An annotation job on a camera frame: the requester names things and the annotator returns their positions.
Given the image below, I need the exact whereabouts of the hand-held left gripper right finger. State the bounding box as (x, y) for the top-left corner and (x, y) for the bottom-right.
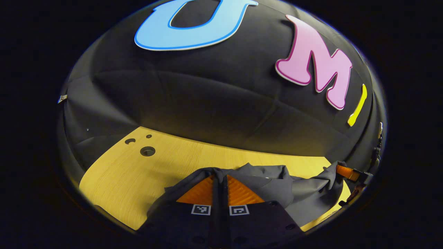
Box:
(221, 175), (306, 248)

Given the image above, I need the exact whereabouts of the black backdrop cloth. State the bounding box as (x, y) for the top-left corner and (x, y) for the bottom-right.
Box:
(57, 0), (387, 174)

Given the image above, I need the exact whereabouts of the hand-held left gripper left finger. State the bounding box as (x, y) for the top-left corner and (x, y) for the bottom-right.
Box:
(138, 175), (222, 248)

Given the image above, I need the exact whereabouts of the grey collared shirt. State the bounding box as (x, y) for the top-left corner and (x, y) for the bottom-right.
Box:
(145, 161), (349, 229)

